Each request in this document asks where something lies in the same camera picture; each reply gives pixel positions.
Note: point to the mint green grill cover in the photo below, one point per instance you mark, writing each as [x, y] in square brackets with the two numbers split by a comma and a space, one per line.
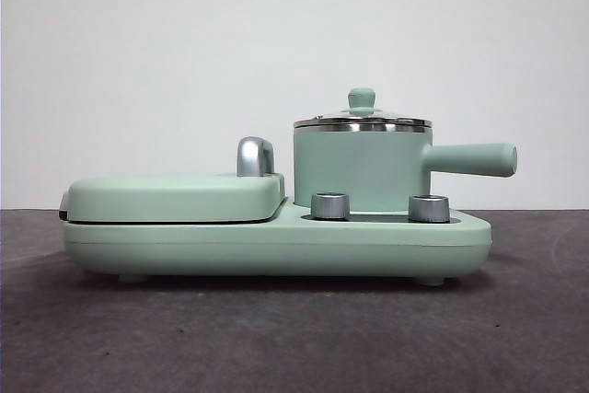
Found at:
[175, 197]

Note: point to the mint green breakfast maker base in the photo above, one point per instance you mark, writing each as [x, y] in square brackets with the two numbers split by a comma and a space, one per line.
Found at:
[230, 248]

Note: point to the glass pot lid green knob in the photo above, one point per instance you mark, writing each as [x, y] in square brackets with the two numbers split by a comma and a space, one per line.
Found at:
[362, 97]

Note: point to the silver control knob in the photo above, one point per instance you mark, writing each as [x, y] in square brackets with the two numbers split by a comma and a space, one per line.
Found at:
[429, 209]
[330, 205]

